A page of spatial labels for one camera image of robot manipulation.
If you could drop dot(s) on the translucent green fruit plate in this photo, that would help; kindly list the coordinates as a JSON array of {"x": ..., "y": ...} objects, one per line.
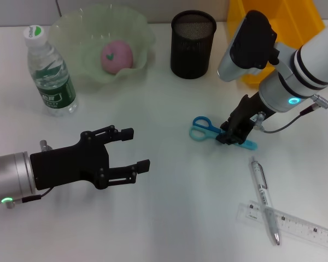
[{"x": 79, "y": 41}]

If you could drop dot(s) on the clear green-label water bottle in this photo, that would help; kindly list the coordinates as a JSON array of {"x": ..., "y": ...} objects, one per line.
[{"x": 54, "y": 92}]

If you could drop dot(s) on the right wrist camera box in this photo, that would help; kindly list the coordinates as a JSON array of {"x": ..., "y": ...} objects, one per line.
[{"x": 251, "y": 43}]

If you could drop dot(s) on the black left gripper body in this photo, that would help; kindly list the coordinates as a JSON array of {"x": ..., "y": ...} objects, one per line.
[{"x": 68, "y": 163}]

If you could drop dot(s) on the clear silver ballpoint pen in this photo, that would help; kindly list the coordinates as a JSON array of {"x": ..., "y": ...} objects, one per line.
[{"x": 262, "y": 188}]

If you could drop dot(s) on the pink toy peach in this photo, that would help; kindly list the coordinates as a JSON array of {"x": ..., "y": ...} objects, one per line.
[{"x": 116, "y": 56}]

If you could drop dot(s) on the clear plastic ruler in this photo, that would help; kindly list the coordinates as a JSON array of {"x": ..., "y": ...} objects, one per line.
[{"x": 303, "y": 227}]

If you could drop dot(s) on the blue scissors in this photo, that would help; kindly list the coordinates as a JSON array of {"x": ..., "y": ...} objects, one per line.
[{"x": 201, "y": 131}]

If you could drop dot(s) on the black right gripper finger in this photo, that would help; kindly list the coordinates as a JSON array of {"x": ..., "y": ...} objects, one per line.
[
  {"x": 227, "y": 127},
  {"x": 232, "y": 140}
]

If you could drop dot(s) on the yellow plastic bin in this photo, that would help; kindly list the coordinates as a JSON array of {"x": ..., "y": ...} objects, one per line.
[{"x": 298, "y": 21}]

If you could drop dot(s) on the black mesh pen cup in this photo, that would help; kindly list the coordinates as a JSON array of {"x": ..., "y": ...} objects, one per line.
[{"x": 192, "y": 49}]

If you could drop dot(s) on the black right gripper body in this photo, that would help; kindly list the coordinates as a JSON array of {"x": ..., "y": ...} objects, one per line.
[{"x": 246, "y": 114}]

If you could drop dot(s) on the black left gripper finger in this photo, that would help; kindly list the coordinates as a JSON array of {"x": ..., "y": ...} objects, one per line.
[
  {"x": 127, "y": 133},
  {"x": 143, "y": 166}
]

